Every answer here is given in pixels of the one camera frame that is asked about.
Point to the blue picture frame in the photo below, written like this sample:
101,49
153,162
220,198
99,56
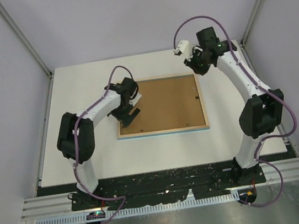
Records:
169,105

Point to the perforated cable duct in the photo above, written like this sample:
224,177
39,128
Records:
88,217

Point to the left aluminium post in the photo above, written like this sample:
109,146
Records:
14,27

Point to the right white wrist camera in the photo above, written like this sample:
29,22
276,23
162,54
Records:
184,48

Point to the aluminium rail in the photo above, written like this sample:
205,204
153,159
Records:
60,204

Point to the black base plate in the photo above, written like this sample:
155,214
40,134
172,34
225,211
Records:
160,187

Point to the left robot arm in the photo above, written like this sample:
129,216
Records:
76,139

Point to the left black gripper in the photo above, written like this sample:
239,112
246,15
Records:
125,119

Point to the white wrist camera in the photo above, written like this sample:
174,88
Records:
184,48
134,101

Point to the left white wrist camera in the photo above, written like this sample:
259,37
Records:
134,101

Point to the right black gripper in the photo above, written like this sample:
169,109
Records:
192,65

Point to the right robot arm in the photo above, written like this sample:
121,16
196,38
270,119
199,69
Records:
262,111

